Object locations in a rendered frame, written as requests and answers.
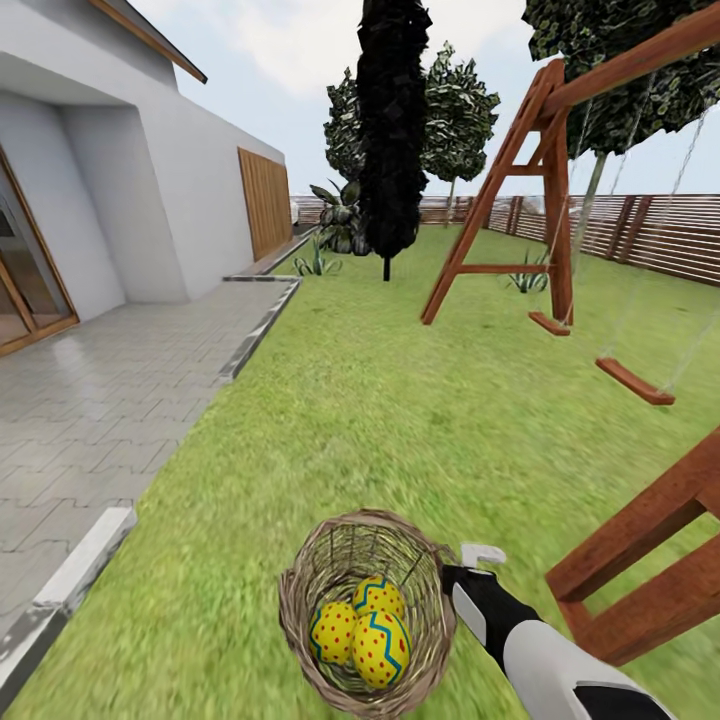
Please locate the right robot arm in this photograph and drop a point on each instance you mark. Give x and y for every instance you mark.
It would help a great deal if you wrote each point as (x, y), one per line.
(555, 679)

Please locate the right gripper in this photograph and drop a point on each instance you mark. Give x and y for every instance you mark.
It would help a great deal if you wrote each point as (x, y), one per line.
(451, 574)

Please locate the wicker basket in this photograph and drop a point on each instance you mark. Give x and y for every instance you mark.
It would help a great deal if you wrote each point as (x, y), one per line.
(302, 588)

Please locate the door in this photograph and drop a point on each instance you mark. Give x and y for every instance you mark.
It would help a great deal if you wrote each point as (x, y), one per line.
(33, 300)

